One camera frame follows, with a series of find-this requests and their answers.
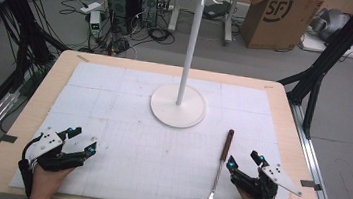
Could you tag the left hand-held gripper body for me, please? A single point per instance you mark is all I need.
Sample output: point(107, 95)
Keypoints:
point(49, 142)

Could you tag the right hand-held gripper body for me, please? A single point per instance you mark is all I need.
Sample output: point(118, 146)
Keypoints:
point(255, 185)

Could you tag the white utensil rack stand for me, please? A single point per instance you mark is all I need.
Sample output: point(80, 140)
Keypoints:
point(190, 47)

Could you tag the person's left hand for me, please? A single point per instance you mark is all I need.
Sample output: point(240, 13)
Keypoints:
point(45, 183)

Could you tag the white grid mat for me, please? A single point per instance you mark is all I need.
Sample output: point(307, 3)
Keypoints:
point(128, 124)

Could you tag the white power supply unit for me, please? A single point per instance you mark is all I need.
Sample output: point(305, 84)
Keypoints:
point(95, 23)

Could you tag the white power strip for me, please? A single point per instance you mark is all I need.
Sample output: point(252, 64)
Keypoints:
point(90, 7)

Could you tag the white flat board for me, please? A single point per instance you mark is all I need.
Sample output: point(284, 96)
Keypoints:
point(315, 45)

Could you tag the brown cardboard box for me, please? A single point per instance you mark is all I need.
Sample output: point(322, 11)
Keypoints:
point(273, 26)

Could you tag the large black computer tower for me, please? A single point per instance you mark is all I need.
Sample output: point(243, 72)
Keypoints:
point(121, 6)

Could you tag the white metal stand leg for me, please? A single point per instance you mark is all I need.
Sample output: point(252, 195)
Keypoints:
point(174, 8)
point(229, 18)

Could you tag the slim black computer tower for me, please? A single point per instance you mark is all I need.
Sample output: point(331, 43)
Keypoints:
point(149, 4)

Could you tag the grey plastic bag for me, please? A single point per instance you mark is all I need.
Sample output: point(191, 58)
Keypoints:
point(330, 23)

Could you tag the dark metal bracket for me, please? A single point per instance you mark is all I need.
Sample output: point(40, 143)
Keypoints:
point(9, 138)
point(309, 184)

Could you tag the black metal frame post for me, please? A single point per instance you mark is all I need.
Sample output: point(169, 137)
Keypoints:
point(334, 47)
point(17, 4)

